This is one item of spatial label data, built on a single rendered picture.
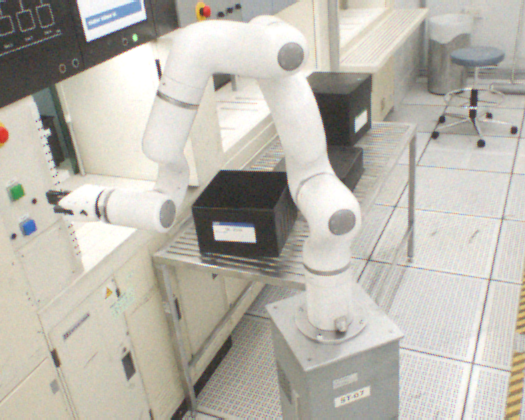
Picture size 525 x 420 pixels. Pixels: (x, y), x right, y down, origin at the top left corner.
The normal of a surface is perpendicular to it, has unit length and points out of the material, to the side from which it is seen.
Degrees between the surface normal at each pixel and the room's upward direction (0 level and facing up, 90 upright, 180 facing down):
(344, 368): 90
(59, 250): 90
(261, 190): 90
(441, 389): 0
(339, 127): 90
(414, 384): 0
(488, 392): 0
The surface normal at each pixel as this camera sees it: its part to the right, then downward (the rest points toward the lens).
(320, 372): 0.34, 0.42
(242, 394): -0.11, -0.87
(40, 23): 0.90, 0.12
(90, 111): -0.42, 0.47
